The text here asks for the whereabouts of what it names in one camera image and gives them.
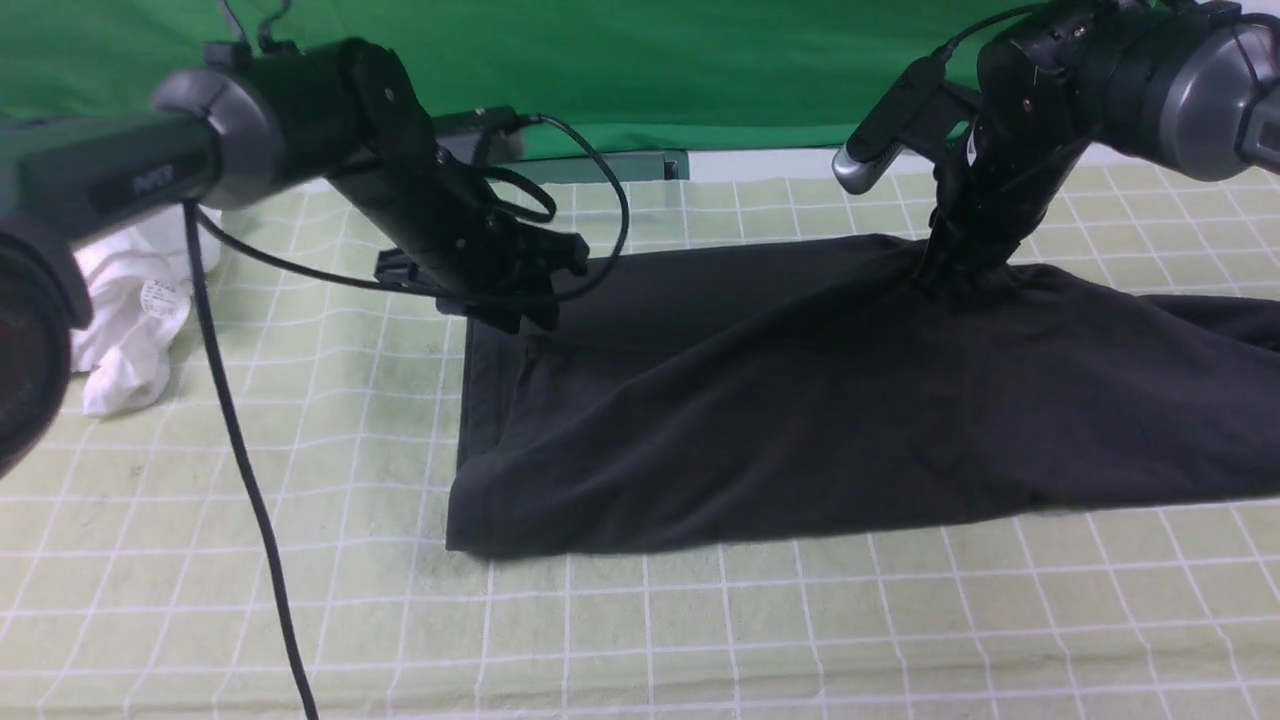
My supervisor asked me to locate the dark green base bar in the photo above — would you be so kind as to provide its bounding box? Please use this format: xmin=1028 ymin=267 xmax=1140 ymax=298
xmin=509 ymin=150 xmax=690 ymax=184

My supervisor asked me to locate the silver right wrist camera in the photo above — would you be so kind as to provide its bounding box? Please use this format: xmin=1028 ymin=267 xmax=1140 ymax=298
xmin=831 ymin=49 xmax=980 ymax=195

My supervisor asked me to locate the crumpled white garment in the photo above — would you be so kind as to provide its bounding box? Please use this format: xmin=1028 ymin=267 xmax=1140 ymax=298
xmin=72 ymin=206 xmax=195 ymax=418

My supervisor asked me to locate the light green checkered tablecloth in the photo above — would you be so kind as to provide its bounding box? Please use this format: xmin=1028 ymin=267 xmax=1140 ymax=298
xmin=0 ymin=158 xmax=1280 ymax=720

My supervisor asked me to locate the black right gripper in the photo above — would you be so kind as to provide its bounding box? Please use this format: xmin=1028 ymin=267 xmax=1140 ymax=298
xmin=911 ymin=110 xmax=1091 ymax=296

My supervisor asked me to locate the green backdrop cloth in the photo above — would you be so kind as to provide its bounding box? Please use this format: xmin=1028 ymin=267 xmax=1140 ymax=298
xmin=1 ymin=1 xmax=1009 ymax=152

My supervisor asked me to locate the dark gray long-sleeve top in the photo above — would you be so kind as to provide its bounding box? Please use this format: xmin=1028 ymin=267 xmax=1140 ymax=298
xmin=445 ymin=234 xmax=1279 ymax=560

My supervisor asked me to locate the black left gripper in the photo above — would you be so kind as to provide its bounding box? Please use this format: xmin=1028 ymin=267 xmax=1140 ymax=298
xmin=330 ymin=150 xmax=590 ymax=331

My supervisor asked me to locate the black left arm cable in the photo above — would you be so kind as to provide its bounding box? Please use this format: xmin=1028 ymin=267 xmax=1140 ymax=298
xmin=183 ymin=111 xmax=631 ymax=720

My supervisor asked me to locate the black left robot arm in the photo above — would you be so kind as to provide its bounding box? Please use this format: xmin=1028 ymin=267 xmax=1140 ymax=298
xmin=1 ymin=38 xmax=589 ymax=471

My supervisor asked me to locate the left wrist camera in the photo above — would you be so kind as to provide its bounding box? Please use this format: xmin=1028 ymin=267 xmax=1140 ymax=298
xmin=431 ymin=106 xmax=527 ymax=167

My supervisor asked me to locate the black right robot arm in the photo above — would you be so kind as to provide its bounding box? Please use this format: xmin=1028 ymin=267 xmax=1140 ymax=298
xmin=915 ymin=1 xmax=1279 ymax=291

